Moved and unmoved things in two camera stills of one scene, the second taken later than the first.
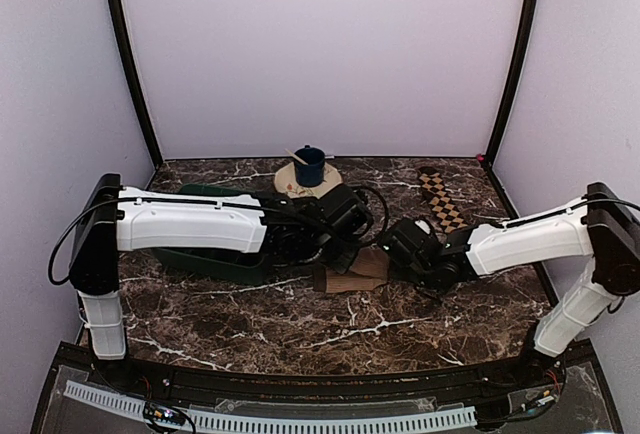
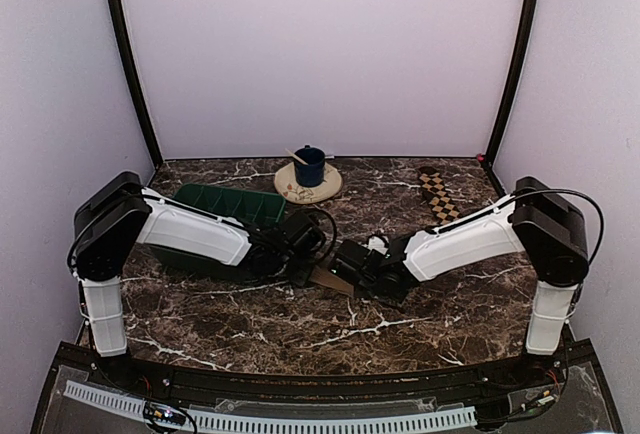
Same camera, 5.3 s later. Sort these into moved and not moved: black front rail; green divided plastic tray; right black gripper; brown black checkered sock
Moved: right black gripper
Not moved: black front rail; green divided plastic tray; brown black checkered sock
